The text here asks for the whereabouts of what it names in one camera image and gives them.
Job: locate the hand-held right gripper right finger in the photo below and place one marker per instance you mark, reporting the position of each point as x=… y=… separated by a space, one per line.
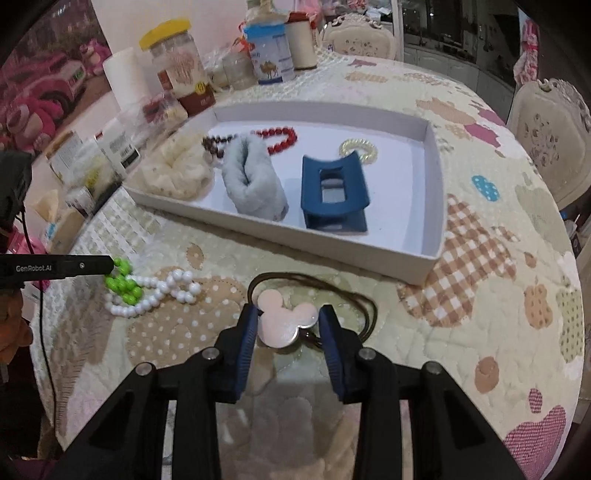
x=332 y=341

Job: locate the light blue fluffy scrunchie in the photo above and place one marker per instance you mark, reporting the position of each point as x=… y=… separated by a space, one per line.
x=235 y=184

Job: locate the blue hair claw clip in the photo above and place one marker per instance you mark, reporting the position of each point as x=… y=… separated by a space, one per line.
x=314 y=184

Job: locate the tan tissue pack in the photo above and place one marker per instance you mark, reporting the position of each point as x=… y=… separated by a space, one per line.
x=53 y=221

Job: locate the blue and white tin can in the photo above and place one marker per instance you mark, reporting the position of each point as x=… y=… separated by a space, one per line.
x=270 y=50

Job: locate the yellow lid glass jar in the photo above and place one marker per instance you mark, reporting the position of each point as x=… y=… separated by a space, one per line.
x=178 y=69

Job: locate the white shallow cardboard box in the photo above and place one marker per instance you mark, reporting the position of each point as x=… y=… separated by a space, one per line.
x=406 y=207

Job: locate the cream floral chair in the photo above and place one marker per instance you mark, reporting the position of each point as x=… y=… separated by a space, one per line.
x=549 y=134
x=360 y=44

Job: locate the person's left hand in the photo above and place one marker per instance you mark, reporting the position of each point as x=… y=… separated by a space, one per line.
x=11 y=332

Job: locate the cream bottle with red cap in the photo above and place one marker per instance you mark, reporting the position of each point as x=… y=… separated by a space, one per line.
x=300 y=46

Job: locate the small printed canister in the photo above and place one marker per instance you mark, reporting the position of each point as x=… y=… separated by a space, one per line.
x=67 y=157

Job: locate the white barcode box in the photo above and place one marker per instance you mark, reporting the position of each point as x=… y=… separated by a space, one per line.
x=120 y=147

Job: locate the white paper towel roll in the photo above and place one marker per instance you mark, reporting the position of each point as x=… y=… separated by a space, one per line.
x=124 y=78

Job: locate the small clear glass jar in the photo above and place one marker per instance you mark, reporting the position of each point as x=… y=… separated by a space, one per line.
x=238 y=71

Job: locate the pink floral cloth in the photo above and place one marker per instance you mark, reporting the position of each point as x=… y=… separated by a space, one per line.
x=530 y=50

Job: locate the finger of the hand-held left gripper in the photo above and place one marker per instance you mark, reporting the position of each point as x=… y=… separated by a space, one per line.
x=69 y=266

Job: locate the cream fluffy scrunchie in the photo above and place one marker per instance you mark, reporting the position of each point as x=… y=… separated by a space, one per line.
x=175 y=170

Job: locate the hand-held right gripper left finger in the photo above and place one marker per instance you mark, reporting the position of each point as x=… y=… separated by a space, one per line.
x=244 y=341

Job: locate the pink bear printed poster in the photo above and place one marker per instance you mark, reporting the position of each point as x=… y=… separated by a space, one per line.
x=41 y=92

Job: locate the clear snack bag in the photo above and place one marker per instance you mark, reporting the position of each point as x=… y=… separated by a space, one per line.
x=164 y=108

